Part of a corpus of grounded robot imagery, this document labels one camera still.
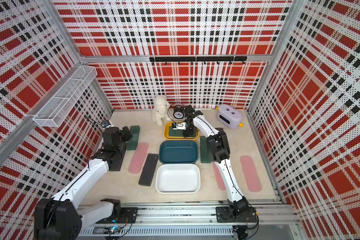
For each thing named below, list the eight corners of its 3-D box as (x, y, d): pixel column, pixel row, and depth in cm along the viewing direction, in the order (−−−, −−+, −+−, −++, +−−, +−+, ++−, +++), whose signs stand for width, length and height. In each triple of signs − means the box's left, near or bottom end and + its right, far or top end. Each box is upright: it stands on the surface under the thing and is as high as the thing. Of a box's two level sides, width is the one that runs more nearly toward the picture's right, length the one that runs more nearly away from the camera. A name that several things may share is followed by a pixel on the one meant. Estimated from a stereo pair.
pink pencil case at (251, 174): (247, 192, 84) (248, 191, 82) (239, 157, 97) (240, 155, 95) (262, 192, 84) (264, 191, 82) (252, 157, 97) (253, 155, 95)
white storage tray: (156, 195, 82) (154, 191, 77) (160, 165, 93) (158, 161, 88) (200, 195, 82) (201, 191, 77) (199, 165, 93) (199, 160, 88)
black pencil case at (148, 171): (139, 185, 86) (138, 183, 84) (149, 155, 98) (148, 153, 96) (150, 186, 85) (149, 185, 83) (158, 156, 98) (157, 154, 95)
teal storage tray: (159, 166, 93) (157, 161, 87) (161, 145, 102) (160, 140, 97) (198, 166, 93) (198, 161, 87) (197, 145, 102) (197, 140, 97)
